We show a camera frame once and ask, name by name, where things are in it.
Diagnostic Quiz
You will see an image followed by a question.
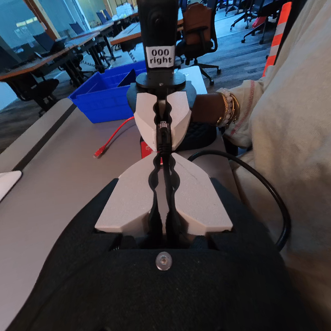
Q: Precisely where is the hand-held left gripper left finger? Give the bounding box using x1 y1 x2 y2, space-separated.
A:
94 153 159 232

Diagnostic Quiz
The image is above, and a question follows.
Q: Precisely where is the red ethernet splitter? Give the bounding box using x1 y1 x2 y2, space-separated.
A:
140 137 159 159

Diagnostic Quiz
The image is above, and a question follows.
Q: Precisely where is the black ethernet cable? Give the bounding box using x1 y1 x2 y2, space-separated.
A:
157 121 292 252

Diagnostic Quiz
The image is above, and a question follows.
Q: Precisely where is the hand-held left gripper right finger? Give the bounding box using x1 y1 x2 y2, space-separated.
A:
169 153 233 236

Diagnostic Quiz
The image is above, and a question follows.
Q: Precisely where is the person's right hand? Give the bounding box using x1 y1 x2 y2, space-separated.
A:
191 93 225 126

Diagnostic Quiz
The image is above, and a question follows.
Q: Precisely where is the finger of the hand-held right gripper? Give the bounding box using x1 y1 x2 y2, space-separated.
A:
165 91 193 152
133 93 159 152

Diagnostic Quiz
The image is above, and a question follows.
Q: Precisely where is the long wooden table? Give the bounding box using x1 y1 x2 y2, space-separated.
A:
0 28 115 87

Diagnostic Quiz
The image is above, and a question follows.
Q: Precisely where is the red ethernet cable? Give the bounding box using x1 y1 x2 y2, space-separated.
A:
93 116 137 159

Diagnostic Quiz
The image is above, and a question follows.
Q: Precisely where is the black office chair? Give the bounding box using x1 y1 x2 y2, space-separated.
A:
14 78 60 117

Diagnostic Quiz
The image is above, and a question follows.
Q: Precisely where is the person's right forearm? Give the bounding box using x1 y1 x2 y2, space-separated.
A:
222 78 269 149

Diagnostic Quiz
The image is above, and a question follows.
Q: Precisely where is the white bead bracelet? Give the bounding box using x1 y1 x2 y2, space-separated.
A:
216 87 232 128

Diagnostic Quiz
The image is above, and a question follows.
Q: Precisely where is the blue plastic bin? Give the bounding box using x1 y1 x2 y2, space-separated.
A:
68 61 148 124

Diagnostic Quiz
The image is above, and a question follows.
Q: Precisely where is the grey desk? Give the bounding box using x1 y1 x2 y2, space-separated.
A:
0 66 241 329

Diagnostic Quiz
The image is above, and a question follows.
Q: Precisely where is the brown backed office chair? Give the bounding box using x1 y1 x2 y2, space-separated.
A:
176 3 222 86

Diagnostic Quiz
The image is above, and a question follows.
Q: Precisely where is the gold bracelet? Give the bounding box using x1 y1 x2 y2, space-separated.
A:
218 92 241 129

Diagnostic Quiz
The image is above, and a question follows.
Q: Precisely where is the black quilted wrist pad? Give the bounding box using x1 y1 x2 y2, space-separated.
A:
178 122 218 152

